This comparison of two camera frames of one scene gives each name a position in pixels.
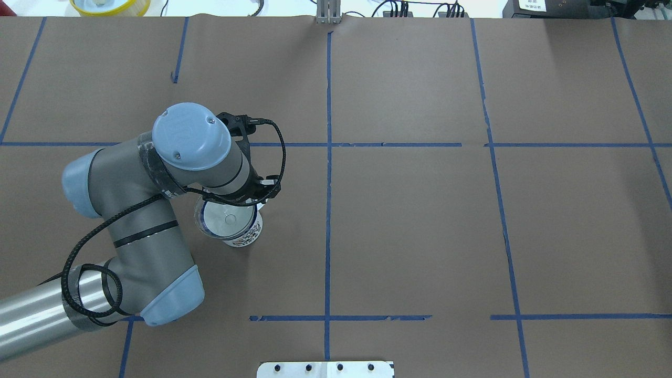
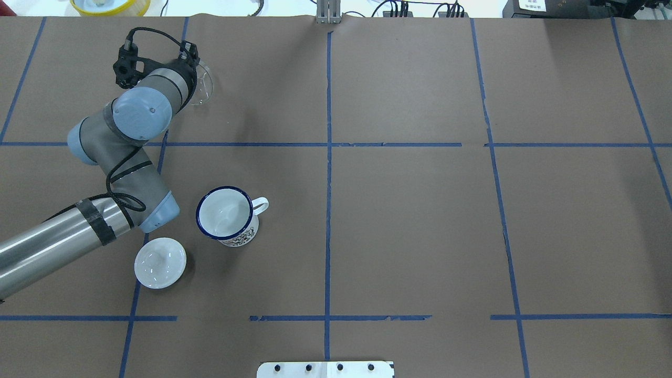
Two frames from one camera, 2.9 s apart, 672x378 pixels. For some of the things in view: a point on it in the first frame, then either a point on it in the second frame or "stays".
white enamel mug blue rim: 235,225 stays
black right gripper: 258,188 to 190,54
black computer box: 560,9 stays
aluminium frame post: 328,11 stays
